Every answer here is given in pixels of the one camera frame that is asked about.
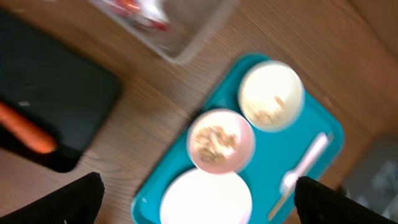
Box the red snack wrapper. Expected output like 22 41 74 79
102 0 170 31

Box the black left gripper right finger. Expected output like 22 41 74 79
294 176 396 224

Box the pink bowl with cereal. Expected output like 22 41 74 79
187 109 256 174

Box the teal serving tray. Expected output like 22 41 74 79
130 54 345 224

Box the white bowl with crumbs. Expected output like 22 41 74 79
238 60 305 132

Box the white round plate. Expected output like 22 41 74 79
160 169 252 224

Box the wooden chopstick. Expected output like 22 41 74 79
268 132 334 221

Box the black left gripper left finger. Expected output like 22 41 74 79
1 172 104 224

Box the orange carrot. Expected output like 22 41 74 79
1 102 57 154

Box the grey dishwasher rack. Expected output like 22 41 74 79
338 134 397 222

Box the clear plastic bin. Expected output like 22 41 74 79
90 0 239 63

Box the white tissue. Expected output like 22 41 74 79
136 0 169 26

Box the black tray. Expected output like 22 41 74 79
1 10 120 173

